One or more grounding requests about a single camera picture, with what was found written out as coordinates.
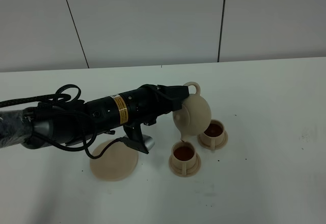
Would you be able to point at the tan round teapot saucer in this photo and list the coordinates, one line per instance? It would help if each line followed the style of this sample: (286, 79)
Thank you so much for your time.
(117, 163)

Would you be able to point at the tan far cup saucer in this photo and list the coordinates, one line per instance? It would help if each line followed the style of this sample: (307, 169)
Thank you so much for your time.
(213, 143)

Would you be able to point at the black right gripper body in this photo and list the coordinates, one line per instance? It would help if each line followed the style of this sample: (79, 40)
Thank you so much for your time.
(142, 105)

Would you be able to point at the tan far teacup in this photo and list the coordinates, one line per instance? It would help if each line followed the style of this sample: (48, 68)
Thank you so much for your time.
(214, 129)

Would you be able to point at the tan ceramic teapot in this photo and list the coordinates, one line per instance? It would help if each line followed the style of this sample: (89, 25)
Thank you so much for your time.
(194, 116)

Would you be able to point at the tan cup saucer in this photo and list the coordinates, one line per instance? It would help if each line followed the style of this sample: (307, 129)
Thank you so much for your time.
(213, 143)
(186, 168)

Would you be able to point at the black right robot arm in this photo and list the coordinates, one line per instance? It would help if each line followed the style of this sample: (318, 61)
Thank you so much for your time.
(72, 125)

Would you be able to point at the tan near cup saucer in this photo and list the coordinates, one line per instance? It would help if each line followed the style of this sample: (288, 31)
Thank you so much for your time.
(186, 168)

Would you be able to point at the tan near teacup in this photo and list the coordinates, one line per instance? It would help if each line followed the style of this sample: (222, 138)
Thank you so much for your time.
(183, 151)

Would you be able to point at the tan teacup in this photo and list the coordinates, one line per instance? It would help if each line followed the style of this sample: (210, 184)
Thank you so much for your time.
(214, 129)
(183, 151)

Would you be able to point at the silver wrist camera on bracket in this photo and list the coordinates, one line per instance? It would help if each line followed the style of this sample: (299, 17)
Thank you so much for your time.
(134, 139)

